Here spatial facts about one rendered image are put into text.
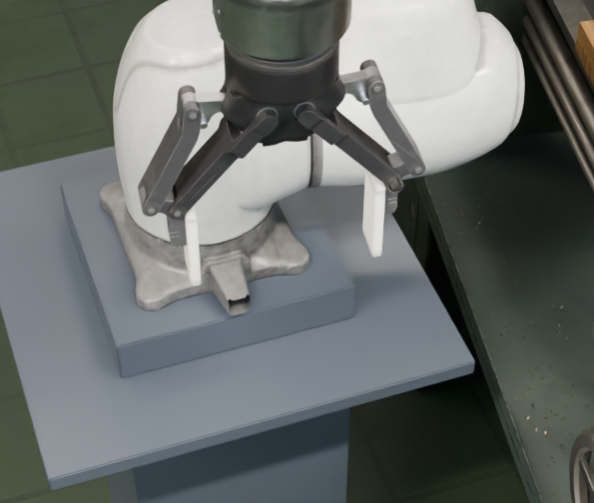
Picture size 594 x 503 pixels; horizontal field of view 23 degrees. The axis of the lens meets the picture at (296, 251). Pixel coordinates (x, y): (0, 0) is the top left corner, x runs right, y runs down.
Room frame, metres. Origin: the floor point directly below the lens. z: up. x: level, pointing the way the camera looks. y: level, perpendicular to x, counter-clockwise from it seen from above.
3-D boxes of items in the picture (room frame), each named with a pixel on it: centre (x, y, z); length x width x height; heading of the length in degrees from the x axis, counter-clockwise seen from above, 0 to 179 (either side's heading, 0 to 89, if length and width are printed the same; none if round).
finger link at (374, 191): (0.76, -0.06, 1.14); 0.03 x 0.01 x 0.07; 12
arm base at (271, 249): (1.06, 0.09, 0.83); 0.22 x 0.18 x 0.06; 19
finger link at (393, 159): (0.77, -0.07, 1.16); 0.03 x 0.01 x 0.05; 102
